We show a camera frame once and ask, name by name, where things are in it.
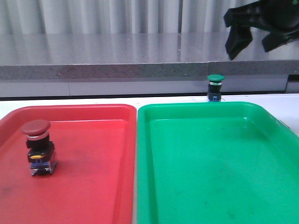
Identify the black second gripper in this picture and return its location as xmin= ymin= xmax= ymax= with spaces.
xmin=224 ymin=0 xmax=299 ymax=61

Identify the green mushroom push button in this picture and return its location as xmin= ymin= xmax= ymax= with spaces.
xmin=207 ymin=74 xmax=225 ymax=102

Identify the red mushroom push button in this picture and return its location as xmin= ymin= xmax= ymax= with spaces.
xmin=21 ymin=119 xmax=57 ymax=176

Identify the green plastic tray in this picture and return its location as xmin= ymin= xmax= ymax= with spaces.
xmin=137 ymin=102 xmax=299 ymax=224

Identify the red plastic tray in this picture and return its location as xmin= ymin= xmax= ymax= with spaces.
xmin=0 ymin=104 xmax=136 ymax=224

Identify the grey stone counter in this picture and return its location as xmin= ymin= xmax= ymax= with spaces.
xmin=0 ymin=32 xmax=299 ymax=98

